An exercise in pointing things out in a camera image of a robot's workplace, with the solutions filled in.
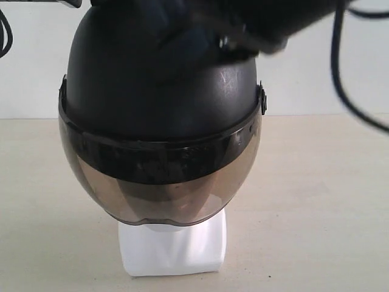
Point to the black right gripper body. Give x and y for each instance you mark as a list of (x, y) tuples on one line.
[(234, 30)]

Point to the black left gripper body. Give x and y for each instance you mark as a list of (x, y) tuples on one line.
[(70, 3)]

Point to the black helmet with tinted visor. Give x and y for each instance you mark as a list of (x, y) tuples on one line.
[(153, 141)]

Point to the white mannequin head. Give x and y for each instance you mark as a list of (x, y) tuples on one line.
[(167, 250)]

